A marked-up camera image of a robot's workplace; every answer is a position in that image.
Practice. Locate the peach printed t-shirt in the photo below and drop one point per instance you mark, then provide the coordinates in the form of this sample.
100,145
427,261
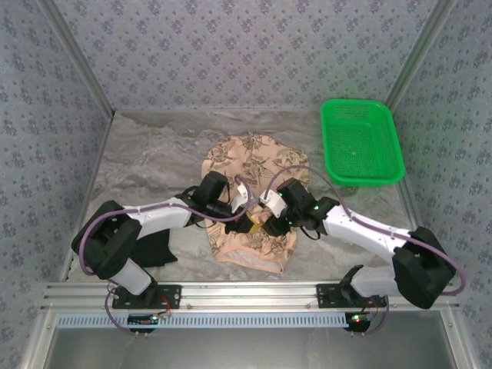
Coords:
253,153

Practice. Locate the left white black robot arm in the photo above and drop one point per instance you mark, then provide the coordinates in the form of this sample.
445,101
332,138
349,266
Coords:
161,215

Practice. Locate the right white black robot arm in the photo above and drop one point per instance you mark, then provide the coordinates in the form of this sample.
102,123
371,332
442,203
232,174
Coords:
357,230

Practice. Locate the black folded t-shirt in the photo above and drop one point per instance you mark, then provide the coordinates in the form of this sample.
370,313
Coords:
157,250

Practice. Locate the green plastic basket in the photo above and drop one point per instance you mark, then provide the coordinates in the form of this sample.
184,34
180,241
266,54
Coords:
361,146

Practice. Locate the grey metal panel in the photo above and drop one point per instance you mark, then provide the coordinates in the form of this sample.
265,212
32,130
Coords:
246,350

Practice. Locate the small black circuit board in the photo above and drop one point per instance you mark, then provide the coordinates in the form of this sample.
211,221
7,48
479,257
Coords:
357,321
142,320

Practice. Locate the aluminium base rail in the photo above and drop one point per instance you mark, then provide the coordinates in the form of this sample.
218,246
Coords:
246,294

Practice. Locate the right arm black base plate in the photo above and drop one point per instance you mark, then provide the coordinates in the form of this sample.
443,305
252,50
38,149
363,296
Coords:
326,296

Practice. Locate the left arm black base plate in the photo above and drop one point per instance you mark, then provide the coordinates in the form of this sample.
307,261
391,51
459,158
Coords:
171,296

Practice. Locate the aluminium side rail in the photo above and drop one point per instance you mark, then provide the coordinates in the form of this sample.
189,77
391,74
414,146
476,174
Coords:
40,338
413,207

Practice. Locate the aluminium corner post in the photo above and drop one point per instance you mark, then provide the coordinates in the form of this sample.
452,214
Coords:
419,54
82,65

